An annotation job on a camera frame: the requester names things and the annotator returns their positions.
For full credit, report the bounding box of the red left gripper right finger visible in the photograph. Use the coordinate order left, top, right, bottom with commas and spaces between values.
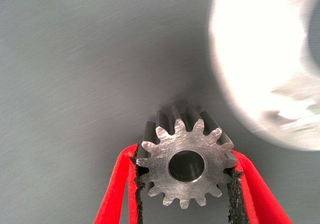
224, 150, 293, 224

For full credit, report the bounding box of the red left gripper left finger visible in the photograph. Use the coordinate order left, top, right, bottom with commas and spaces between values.
93, 143, 146, 224

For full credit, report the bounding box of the dark grey table cloth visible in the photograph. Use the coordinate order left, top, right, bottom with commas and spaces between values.
0, 0, 320, 224

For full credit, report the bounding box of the round metal carrier plate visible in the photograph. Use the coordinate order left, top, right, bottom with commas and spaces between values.
208, 0, 320, 152

